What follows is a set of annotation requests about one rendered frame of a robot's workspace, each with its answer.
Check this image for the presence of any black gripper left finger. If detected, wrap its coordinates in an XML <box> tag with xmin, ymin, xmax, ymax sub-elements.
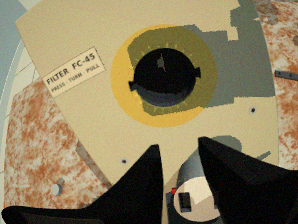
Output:
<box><xmin>1</xmin><ymin>144</ymin><xmax>164</xmax><ymax>224</ymax></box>

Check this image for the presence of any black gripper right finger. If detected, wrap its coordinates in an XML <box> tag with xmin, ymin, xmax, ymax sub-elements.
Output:
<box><xmin>198</xmin><ymin>136</ymin><xmax>298</xmax><ymax>224</ymax></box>

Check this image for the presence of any beige service panel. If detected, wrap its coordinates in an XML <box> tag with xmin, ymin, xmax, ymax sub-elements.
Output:
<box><xmin>15</xmin><ymin>0</ymin><xmax>279</xmax><ymax>224</ymax></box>

